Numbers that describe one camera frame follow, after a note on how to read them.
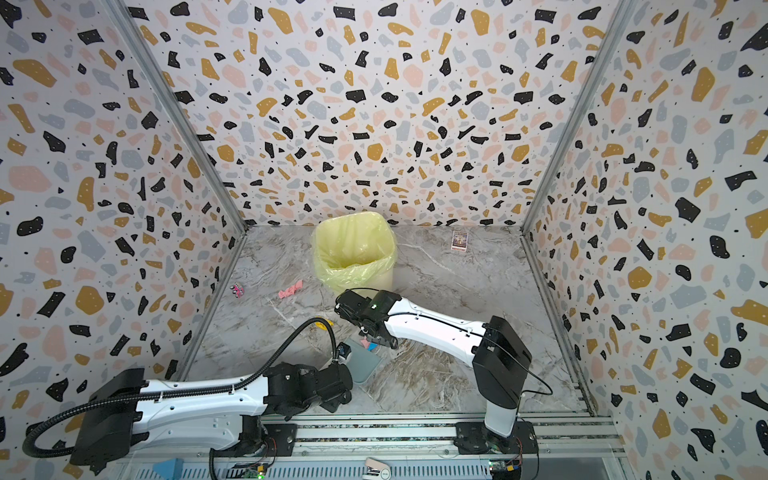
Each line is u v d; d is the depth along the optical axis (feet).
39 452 1.31
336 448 2.40
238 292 3.29
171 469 2.25
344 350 2.35
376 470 2.25
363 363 2.83
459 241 3.83
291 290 3.31
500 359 1.44
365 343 2.95
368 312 1.88
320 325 2.20
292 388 1.82
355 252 3.28
